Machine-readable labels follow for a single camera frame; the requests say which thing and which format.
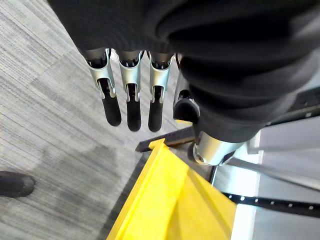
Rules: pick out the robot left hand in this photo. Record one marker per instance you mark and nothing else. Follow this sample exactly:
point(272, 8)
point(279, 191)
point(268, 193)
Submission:
point(175, 37)

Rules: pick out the yellow shelf board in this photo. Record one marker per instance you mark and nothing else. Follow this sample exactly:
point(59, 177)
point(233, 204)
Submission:
point(172, 200)

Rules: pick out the robot dark foot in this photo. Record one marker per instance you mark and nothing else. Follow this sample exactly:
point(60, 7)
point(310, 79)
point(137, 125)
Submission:
point(15, 183)

